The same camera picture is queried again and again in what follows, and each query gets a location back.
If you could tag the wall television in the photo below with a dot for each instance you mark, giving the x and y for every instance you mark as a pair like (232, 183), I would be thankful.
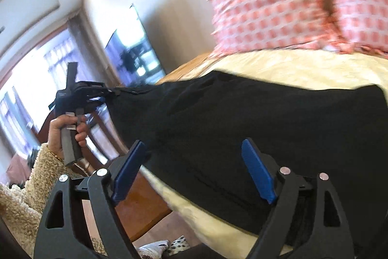
(133, 46)

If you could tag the spotted slipper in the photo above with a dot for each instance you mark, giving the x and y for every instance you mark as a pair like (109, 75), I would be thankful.
(178, 243)

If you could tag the wooden bed frame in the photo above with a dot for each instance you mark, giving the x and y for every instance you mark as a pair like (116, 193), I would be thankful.
(145, 204)

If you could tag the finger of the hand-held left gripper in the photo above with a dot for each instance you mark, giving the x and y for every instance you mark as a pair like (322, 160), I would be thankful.
(98, 99)

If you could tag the black pants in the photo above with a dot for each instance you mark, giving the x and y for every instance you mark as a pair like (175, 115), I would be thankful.
(242, 140)

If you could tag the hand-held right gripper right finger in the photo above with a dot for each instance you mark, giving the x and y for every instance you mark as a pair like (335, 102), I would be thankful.
(257, 169)

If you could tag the person's left hand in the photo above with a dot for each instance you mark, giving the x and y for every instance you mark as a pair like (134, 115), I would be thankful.
(66, 131)

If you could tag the cream bed sheet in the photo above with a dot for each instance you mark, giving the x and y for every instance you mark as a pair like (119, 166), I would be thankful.
(303, 64)

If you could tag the person's left forearm fleece sleeve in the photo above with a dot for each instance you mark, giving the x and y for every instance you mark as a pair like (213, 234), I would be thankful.
(33, 186)

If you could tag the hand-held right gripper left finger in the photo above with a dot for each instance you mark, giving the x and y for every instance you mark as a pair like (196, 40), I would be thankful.
(127, 169)

